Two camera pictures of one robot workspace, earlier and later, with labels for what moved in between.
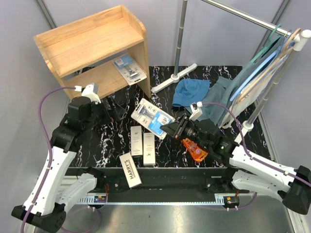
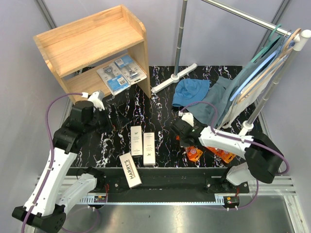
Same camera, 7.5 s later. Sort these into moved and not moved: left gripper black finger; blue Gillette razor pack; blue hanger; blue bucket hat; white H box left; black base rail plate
Moved: left gripper black finger; blue Gillette razor pack
Not moved: black base rail plate; blue bucket hat; blue hanger; white H box left
